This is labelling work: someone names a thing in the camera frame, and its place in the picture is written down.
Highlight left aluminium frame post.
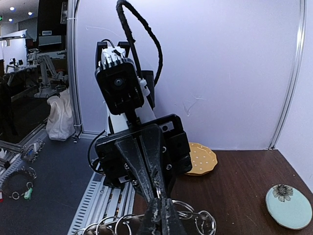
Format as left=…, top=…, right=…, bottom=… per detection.
left=268, top=0, right=308, bottom=150

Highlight yellow dotted plate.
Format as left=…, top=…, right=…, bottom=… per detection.
left=185, top=142, right=218, bottom=176

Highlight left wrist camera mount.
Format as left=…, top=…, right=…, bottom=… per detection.
left=94, top=47, right=157, bottom=135

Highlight left black braided cable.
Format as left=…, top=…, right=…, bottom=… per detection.
left=116, top=0, right=164, bottom=86

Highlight spare keyrings on floor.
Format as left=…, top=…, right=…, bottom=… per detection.
left=0, top=139, right=45, bottom=200

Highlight silver chain of keyrings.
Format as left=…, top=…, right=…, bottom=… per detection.
left=73, top=187, right=217, bottom=235

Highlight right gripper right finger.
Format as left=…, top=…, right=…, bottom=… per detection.
left=161, top=198, right=186, bottom=235

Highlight white cloth bag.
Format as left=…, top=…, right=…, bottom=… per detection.
left=46, top=89, right=75, bottom=141

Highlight teal flower plate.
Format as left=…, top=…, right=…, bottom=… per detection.
left=265, top=184, right=313, bottom=230

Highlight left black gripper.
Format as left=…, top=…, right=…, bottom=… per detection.
left=95, top=114, right=192, bottom=202

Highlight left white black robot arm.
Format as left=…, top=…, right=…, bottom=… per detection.
left=95, top=40, right=192, bottom=201

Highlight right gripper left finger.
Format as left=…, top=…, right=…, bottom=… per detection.
left=139, top=198, right=161, bottom=235

